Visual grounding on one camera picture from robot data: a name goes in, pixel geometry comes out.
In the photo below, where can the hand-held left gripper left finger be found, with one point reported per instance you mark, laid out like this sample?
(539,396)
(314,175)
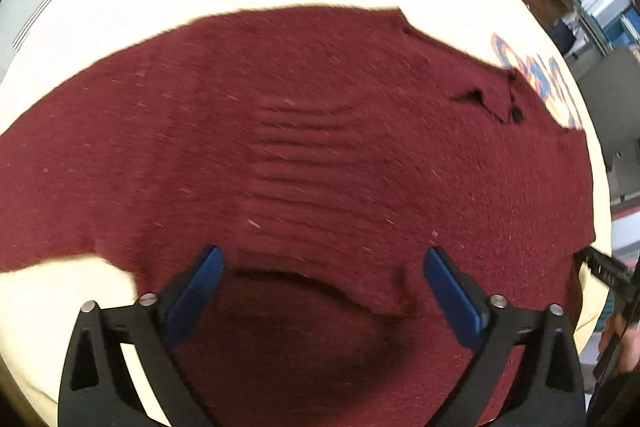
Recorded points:
(197,292)

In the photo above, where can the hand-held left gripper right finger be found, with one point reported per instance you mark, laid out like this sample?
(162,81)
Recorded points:
(452,302)

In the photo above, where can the grey chair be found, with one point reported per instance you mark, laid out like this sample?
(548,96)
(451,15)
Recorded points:
(617,107)

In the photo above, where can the maroon knitted sweater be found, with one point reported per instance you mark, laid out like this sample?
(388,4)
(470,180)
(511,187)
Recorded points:
(310,157)

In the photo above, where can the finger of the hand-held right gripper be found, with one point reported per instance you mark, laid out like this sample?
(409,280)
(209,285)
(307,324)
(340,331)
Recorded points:
(602,266)

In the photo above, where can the person's right hand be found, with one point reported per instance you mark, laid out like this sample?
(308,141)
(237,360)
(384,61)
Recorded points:
(609,334)

